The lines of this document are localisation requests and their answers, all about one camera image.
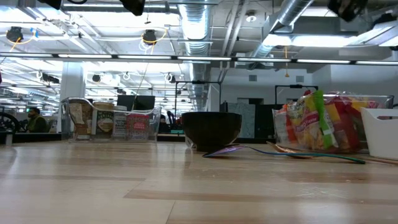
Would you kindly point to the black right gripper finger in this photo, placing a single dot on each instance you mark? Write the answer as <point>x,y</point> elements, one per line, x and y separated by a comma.
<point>348,9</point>

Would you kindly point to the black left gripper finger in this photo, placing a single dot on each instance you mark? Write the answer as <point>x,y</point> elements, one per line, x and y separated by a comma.
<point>133,6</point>

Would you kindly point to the red striped snack packet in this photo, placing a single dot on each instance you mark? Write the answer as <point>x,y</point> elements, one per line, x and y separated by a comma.
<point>346,124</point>

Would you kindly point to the tan lid jar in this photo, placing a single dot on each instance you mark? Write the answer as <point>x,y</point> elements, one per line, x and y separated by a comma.
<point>104,121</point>

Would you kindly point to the white lid jar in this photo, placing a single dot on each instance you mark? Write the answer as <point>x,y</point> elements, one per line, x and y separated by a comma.
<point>119,124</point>

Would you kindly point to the copper spoon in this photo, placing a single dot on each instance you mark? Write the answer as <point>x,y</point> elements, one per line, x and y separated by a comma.
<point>286,151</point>

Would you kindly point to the iridescent blue purple spoon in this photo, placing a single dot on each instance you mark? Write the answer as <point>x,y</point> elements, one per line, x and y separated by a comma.
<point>224,151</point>

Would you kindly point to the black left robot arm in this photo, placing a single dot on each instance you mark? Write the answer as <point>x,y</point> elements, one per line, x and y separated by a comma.
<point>51,3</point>

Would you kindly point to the black ceiling dome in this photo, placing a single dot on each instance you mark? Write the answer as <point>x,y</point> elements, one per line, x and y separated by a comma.
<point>14,33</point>
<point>149,35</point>
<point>96,77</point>

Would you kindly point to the long ceiling light bar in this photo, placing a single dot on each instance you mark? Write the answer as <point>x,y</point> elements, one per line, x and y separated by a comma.
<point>202,58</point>

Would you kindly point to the clear plastic container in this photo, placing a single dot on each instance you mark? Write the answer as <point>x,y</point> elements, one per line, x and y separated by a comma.
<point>149,124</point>
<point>379,99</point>

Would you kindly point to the orange ramen packet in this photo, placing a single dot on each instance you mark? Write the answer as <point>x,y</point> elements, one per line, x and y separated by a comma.
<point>360,104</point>

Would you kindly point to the black monitor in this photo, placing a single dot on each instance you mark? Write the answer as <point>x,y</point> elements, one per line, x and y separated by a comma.
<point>136,102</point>

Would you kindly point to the white column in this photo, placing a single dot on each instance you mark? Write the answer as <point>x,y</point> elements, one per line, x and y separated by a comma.
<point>72,81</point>

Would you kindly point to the round ceiling fixture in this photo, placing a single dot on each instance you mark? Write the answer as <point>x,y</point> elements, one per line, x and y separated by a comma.
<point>251,17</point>

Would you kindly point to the small red box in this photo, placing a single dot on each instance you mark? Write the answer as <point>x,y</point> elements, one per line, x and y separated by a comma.
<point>137,126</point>

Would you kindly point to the brown white sachet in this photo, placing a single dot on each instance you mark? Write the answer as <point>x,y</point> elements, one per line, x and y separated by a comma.
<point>79,118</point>

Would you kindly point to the white rectangular tray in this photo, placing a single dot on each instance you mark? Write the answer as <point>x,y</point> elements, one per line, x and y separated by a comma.
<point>381,133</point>

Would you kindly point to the red white ramen packet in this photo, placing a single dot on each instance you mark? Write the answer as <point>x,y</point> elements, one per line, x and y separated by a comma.
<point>281,124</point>

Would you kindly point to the black cabinet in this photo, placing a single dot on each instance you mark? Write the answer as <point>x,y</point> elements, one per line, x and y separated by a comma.
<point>264,121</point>

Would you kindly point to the red bowl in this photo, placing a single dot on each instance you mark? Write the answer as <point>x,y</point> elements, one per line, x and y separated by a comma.
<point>211,129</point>

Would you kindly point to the grey patterned panel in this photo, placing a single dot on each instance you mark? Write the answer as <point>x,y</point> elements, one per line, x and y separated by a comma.
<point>245,119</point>

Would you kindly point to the black wheel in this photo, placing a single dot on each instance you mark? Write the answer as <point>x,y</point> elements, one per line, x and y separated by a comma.
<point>7,123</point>

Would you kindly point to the smooth silver ceiling duct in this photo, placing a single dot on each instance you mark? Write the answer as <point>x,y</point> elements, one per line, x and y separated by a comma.
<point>289,12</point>

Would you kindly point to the ribbed silver ceiling duct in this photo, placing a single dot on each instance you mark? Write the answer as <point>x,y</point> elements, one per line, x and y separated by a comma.
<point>196,31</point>

